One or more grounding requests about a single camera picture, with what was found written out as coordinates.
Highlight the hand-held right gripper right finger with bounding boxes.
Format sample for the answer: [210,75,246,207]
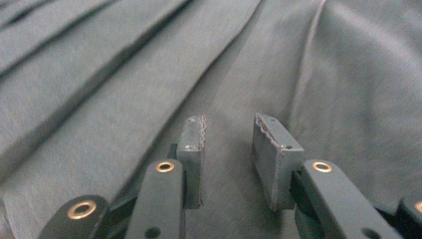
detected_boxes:
[252,114,305,212]

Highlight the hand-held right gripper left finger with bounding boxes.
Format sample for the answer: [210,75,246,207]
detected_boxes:
[176,115,207,210]

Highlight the black pleated skirt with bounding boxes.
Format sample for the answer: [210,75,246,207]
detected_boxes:
[0,0,422,239]

